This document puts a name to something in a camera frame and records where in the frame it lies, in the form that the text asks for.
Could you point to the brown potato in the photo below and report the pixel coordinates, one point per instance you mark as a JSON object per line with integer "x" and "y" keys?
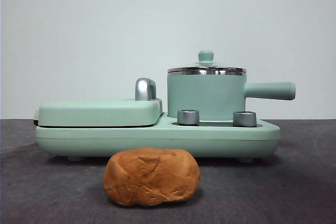
{"x": 152, "y": 176}

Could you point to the mint green breakfast machine base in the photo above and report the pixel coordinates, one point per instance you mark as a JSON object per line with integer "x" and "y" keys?
{"x": 157, "y": 140}

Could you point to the mint green grill lid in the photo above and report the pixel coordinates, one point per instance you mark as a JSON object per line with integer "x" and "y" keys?
{"x": 97, "y": 112}

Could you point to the silver control knob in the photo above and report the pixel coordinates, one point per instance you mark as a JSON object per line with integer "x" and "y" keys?
{"x": 188, "y": 117}
{"x": 244, "y": 119}

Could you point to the glass pot lid green knob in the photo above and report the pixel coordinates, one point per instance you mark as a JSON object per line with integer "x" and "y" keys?
{"x": 206, "y": 56}

